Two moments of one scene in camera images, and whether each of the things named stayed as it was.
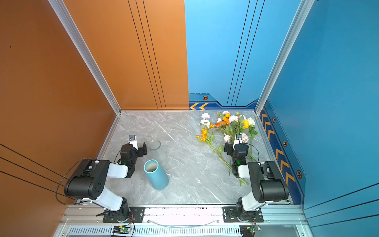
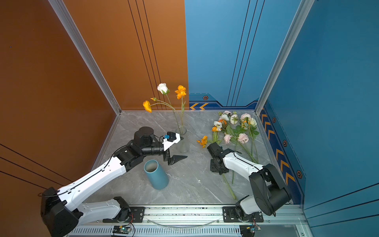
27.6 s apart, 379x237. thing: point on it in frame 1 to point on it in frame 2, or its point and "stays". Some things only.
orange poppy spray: [224, 124] to [180, 93]
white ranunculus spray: [205, 121] to [217, 128]
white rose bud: [251, 122] to [163, 88]
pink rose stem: [227, 138] stays
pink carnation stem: [245, 138] stays
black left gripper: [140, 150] to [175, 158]
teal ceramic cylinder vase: [156, 174] stays
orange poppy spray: [204, 138] to [203, 141]
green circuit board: [121, 229] stays
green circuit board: [254, 228] to [247, 230]
